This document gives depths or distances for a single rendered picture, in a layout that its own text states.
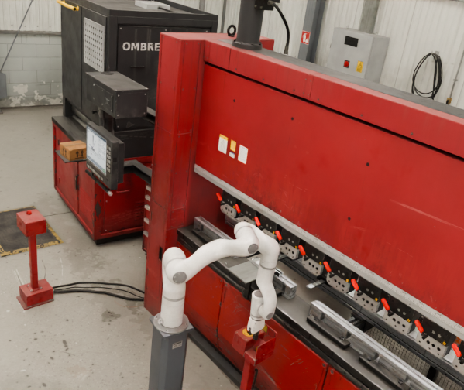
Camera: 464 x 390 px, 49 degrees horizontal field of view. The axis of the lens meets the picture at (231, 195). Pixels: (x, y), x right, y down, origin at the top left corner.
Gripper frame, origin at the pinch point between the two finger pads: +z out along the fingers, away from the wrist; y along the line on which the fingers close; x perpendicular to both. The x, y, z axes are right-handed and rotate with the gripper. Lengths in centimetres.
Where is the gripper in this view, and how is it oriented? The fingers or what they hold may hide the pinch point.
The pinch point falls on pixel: (255, 336)
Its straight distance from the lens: 311.6
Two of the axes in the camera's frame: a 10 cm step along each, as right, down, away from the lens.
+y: -7.5, 2.8, -6.0
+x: 6.6, 3.9, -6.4
